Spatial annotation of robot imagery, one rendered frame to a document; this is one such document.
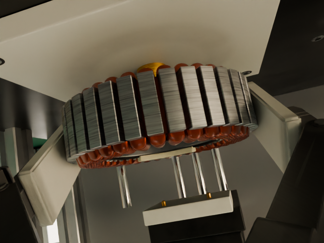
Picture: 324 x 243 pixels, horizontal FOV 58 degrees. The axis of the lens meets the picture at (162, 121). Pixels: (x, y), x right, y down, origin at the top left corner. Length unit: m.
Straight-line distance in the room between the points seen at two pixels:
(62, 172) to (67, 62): 0.06
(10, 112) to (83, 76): 0.12
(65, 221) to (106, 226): 0.07
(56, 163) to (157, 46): 0.08
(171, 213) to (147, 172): 0.24
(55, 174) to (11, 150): 0.18
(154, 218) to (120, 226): 0.26
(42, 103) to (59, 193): 0.12
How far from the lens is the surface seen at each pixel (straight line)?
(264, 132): 0.16
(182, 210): 0.20
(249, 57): 0.22
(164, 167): 0.44
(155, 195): 0.44
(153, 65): 0.18
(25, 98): 0.26
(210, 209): 0.20
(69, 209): 0.42
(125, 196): 0.26
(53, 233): 7.99
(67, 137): 0.16
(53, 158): 0.16
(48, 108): 0.29
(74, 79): 0.19
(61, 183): 0.17
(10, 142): 0.34
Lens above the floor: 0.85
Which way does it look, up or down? 11 degrees down
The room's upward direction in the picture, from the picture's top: 169 degrees clockwise
